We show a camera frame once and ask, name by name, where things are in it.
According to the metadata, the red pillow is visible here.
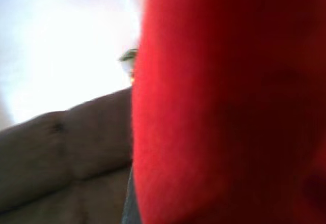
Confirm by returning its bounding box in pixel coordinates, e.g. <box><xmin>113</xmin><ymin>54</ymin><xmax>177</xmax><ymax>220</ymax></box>
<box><xmin>131</xmin><ymin>0</ymin><xmax>326</xmax><ymax>224</ymax></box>

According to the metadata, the dark grey fabric sofa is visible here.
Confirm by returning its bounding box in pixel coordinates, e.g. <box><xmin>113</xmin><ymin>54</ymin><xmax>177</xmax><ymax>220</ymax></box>
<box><xmin>0</xmin><ymin>86</ymin><xmax>135</xmax><ymax>224</ymax></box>

